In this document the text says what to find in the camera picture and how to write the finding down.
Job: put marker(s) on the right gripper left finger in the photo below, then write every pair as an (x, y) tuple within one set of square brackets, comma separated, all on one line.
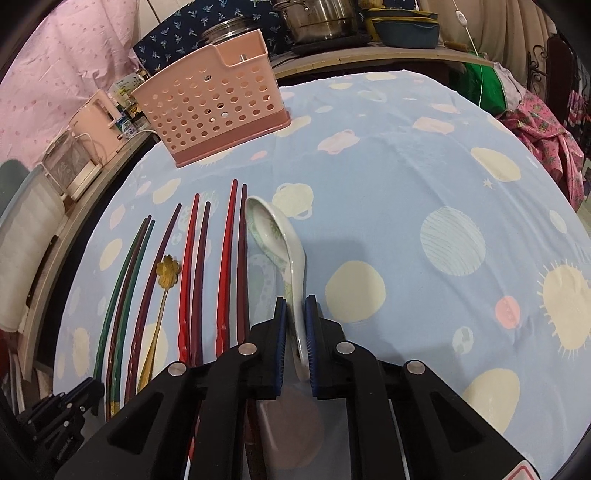
[(270, 338)]

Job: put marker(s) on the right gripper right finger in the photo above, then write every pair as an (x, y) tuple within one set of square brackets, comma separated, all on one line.
[(323, 336)]

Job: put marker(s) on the white ceramic soup spoon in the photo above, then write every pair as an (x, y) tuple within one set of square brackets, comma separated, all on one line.
[(276, 237)]

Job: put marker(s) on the dark maroon chopstick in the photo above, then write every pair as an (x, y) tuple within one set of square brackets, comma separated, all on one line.
[(135, 350)]

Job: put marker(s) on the bright red chopstick left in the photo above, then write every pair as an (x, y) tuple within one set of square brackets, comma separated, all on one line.
[(184, 295)]

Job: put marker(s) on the bright red chopstick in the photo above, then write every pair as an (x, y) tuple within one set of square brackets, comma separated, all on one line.
[(224, 278), (184, 295)]

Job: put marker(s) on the green chopstick outer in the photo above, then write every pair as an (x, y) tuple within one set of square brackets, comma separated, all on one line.
[(108, 317)]

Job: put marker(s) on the gold flower spoon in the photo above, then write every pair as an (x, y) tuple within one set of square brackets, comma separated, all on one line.
[(155, 343)]

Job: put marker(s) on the bright red chopstick right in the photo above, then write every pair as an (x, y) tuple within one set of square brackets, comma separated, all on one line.
[(224, 278)]

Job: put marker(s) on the blue planet-print tablecloth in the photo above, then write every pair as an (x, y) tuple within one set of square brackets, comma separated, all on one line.
[(431, 233)]

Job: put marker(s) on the white dish drainer box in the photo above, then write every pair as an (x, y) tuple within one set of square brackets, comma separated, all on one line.
[(28, 223)]

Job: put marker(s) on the white small oven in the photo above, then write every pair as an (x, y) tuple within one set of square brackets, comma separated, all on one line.
[(68, 164)]

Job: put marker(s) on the pink perforated utensil basket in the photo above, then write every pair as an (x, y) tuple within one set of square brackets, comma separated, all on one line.
[(213, 99)]

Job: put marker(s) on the pink toaster appliance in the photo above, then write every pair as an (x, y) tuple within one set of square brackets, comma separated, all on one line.
[(95, 127)]

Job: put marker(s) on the pink floral cloth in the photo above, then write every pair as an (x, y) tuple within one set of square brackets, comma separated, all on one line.
[(554, 147)]

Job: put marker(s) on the green bag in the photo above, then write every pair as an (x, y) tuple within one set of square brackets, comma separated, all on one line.
[(481, 85)]

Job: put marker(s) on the silver rice cooker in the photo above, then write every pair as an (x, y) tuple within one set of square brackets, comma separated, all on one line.
[(228, 29)]

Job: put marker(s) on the dark teal baking dish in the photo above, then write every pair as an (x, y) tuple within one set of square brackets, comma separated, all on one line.
[(408, 33)]

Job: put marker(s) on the stacked steel steamer pot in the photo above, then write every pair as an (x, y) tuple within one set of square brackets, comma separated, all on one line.
[(312, 21)]

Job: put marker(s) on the dark wooden chair back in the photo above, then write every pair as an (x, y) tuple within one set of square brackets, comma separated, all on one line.
[(559, 69)]

